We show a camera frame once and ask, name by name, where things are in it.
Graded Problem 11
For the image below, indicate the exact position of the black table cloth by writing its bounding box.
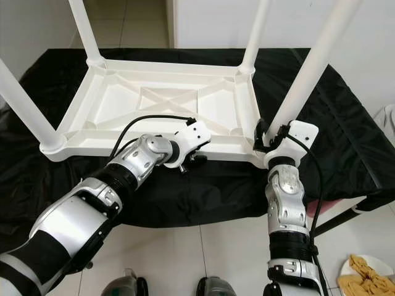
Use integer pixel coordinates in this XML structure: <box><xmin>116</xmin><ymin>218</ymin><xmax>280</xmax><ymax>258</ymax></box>
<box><xmin>0</xmin><ymin>47</ymin><xmax>395</xmax><ymax>253</ymax></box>

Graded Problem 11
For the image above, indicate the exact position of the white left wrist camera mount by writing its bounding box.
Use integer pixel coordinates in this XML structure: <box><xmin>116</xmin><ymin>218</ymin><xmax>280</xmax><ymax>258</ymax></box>
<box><xmin>165</xmin><ymin>120</ymin><xmax>213</xmax><ymax>169</ymax></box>

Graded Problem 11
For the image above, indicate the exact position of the grey right robot foot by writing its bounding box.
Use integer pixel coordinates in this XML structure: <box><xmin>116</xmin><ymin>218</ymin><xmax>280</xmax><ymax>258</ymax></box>
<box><xmin>196</xmin><ymin>276</ymin><xmax>239</xmax><ymax>296</ymax></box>

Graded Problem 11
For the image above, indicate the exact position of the grey robot foot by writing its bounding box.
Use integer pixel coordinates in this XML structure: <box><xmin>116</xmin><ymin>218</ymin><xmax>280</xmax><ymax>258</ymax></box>
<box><xmin>104</xmin><ymin>268</ymin><xmax>150</xmax><ymax>296</ymax></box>
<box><xmin>196</xmin><ymin>276</ymin><xmax>239</xmax><ymax>296</ymax></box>

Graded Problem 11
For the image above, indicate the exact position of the white plastic chair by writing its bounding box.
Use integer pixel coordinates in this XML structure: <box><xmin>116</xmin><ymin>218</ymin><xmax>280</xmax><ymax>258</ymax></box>
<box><xmin>383</xmin><ymin>103</ymin><xmax>395</xmax><ymax>134</ymax></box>

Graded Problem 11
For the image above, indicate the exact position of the white plastic table top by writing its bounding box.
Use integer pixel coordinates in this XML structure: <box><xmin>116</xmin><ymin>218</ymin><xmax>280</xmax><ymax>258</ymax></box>
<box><xmin>39</xmin><ymin>56</ymin><xmax>267</xmax><ymax>169</ymax></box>

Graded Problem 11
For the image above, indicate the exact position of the grey left robot foot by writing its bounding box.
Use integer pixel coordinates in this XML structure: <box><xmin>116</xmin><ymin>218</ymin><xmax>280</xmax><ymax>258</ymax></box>
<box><xmin>104</xmin><ymin>268</ymin><xmax>150</xmax><ymax>296</ymax></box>

